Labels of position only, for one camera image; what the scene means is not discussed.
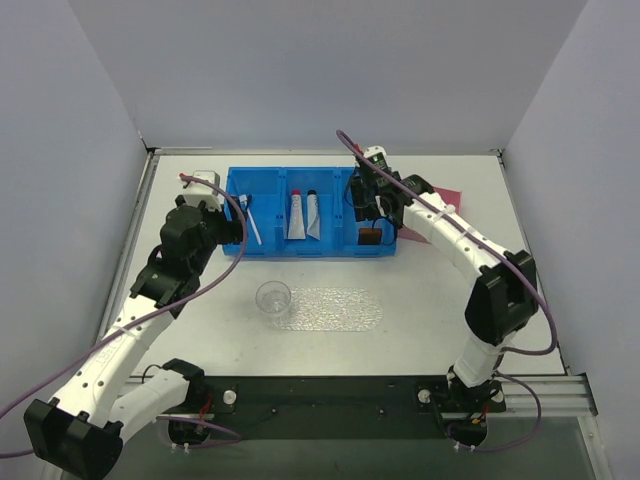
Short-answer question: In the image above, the clear plastic cup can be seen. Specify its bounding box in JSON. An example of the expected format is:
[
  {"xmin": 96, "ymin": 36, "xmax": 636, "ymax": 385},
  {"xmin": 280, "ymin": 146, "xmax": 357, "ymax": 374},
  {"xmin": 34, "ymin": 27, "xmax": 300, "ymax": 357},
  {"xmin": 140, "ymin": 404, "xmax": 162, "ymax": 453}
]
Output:
[{"xmin": 255, "ymin": 281, "xmax": 292, "ymax": 324}]

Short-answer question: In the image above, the clear textured oval tray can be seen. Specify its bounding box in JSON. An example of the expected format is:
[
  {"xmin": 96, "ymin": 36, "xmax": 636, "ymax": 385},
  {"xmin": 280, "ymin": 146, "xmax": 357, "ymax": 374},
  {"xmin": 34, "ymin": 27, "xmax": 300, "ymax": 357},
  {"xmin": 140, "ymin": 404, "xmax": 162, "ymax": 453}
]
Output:
[{"xmin": 274, "ymin": 287, "xmax": 384, "ymax": 332}]

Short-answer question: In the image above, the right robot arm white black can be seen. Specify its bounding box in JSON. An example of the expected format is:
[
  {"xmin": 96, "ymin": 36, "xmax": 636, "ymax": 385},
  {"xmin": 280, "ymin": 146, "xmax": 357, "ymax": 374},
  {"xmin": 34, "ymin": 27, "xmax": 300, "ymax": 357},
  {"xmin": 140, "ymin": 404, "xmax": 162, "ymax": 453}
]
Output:
[{"xmin": 343, "ymin": 165, "xmax": 538, "ymax": 395}]

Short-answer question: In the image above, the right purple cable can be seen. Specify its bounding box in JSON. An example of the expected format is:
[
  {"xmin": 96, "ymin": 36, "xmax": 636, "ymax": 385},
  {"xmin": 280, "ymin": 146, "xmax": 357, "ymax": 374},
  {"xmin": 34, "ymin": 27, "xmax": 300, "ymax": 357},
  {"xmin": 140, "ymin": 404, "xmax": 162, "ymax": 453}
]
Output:
[{"xmin": 335, "ymin": 129, "xmax": 559, "ymax": 454}]

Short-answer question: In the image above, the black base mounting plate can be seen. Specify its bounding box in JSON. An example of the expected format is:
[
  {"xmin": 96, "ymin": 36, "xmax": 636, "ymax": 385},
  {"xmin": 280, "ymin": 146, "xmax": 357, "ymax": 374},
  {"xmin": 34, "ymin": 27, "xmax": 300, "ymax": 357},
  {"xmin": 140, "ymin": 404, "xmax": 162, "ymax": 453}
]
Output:
[{"xmin": 167, "ymin": 375, "xmax": 506, "ymax": 446}]

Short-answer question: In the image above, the red-capped toothpaste tube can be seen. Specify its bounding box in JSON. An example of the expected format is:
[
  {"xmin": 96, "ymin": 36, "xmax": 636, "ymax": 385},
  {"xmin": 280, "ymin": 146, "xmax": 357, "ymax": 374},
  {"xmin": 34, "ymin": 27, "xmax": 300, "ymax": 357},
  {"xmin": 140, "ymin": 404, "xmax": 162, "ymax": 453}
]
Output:
[{"xmin": 287, "ymin": 189, "xmax": 306, "ymax": 240}]

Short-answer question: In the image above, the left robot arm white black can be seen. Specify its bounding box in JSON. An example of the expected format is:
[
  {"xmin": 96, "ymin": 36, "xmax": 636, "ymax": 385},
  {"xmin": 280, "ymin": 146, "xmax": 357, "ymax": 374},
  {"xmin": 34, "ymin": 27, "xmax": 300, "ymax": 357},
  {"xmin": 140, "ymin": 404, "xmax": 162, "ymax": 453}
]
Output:
[{"xmin": 24, "ymin": 196, "xmax": 248, "ymax": 479}]

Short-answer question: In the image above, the clear holder with brown ends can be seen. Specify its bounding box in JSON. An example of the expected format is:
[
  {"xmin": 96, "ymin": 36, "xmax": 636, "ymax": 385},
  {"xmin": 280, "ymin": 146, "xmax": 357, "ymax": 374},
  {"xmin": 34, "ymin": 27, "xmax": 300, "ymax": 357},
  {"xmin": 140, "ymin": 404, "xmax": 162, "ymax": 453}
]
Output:
[{"xmin": 357, "ymin": 219, "xmax": 384, "ymax": 246}]

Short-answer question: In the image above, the aluminium rail frame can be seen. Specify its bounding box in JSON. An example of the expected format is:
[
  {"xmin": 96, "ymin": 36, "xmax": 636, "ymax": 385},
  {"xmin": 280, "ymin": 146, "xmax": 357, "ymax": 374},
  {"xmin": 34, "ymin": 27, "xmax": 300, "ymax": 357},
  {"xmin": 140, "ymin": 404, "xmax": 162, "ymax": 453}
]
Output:
[{"xmin": 501, "ymin": 374, "xmax": 598, "ymax": 418}]

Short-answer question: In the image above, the white toothbrush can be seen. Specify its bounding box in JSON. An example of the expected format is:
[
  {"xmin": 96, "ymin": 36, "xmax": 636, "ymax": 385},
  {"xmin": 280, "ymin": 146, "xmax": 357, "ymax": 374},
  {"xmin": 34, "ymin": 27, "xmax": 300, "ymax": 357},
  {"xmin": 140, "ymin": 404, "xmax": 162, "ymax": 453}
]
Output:
[{"xmin": 244, "ymin": 201, "xmax": 263, "ymax": 246}]

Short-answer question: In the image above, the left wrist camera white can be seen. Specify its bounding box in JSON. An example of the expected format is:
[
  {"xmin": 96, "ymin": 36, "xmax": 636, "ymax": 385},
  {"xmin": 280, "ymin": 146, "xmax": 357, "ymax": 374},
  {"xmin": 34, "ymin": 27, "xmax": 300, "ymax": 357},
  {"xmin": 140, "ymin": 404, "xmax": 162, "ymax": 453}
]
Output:
[{"xmin": 182, "ymin": 170, "xmax": 221, "ymax": 211}]

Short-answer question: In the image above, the pink plastic box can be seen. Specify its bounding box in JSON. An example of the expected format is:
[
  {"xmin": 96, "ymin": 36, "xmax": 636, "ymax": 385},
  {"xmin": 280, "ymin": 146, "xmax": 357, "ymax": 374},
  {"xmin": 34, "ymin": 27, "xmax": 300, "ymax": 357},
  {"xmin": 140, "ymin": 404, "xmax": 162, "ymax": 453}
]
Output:
[{"xmin": 399, "ymin": 184, "xmax": 464, "ymax": 245}]

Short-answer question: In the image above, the blue three-compartment bin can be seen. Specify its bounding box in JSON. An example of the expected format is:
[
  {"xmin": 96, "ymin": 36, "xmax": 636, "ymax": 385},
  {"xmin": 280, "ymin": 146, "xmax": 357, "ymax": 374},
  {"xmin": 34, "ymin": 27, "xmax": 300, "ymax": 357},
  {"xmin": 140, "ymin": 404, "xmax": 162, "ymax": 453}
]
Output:
[{"xmin": 222, "ymin": 165, "xmax": 400, "ymax": 257}]

